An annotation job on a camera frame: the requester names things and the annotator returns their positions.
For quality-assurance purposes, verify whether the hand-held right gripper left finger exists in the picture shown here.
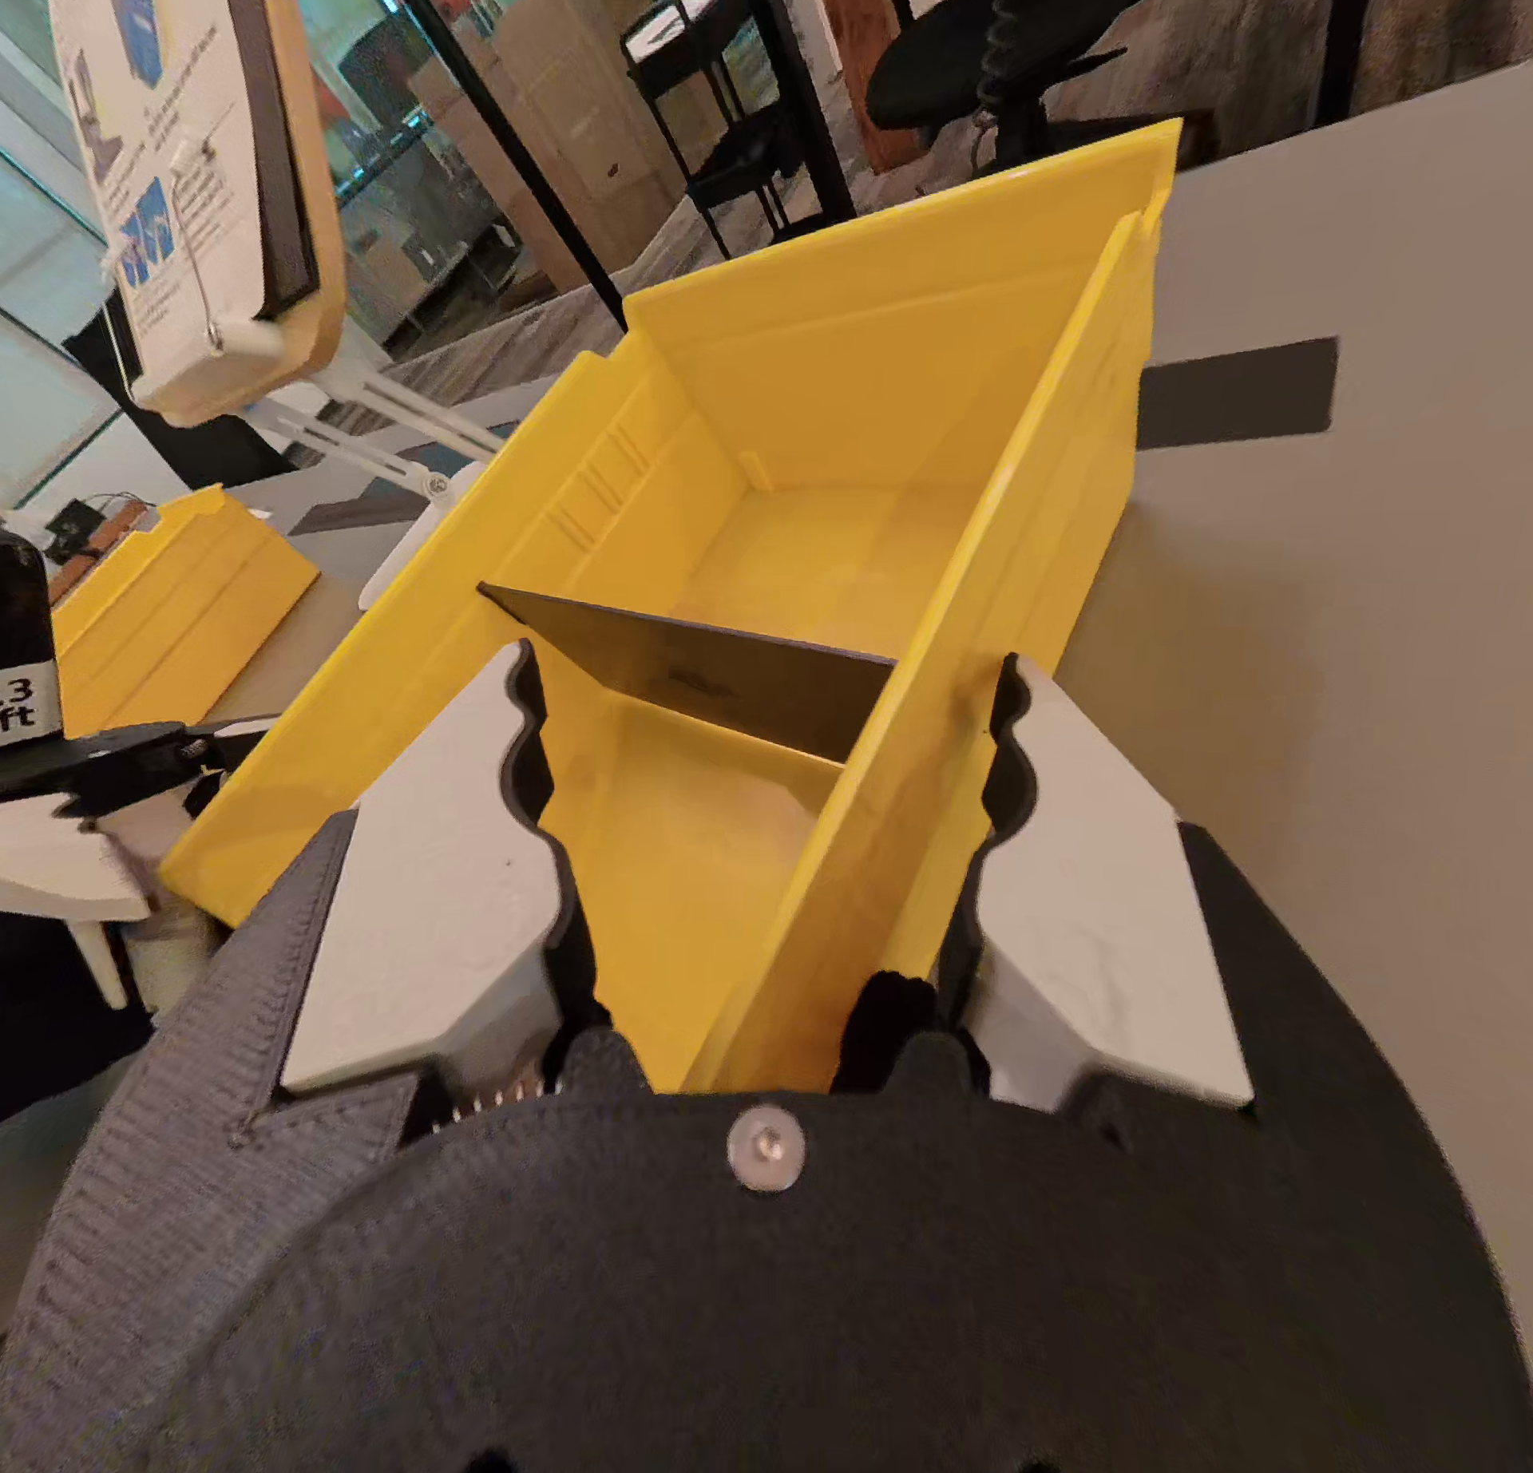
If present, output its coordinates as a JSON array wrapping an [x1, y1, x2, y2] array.
[[281, 641, 602, 1110]]

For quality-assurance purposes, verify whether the black wire cart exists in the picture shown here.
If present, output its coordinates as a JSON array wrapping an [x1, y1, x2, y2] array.
[[621, 0, 799, 264]]

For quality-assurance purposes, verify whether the tan cardboard box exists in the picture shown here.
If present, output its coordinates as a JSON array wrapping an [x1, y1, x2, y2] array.
[[409, 0, 685, 302]]

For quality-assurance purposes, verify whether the yellow plastic bin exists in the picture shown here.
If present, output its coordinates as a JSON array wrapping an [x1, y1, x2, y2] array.
[[161, 119, 1188, 1095], [51, 482, 324, 735]]

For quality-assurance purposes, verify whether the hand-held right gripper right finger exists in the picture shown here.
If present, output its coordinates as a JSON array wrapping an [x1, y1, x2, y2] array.
[[940, 652, 1256, 1114]]

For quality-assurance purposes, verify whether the black charger device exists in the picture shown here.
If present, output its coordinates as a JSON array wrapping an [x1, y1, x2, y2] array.
[[42, 497, 158, 565]]

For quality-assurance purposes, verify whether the wooden stand board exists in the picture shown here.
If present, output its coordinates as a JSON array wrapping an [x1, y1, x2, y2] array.
[[127, 0, 353, 430]]

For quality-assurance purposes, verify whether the black bin divider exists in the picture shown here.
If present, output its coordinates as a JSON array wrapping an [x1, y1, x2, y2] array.
[[478, 583, 900, 768]]

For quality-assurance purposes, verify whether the black office chair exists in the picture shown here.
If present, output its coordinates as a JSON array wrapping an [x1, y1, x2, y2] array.
[[865, 0, 1200, 175]]

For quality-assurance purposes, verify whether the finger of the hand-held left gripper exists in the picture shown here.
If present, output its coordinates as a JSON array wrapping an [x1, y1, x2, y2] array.
[[101, 780, 231, 1014], [0, 818, 154, 1010]]

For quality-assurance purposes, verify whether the black tape strip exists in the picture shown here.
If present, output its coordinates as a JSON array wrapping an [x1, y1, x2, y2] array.
[[1136, 339, 1341, 451]]

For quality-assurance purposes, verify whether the black stand pole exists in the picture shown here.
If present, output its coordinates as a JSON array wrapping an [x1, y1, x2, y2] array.
[[361, 0, 633, 331]]

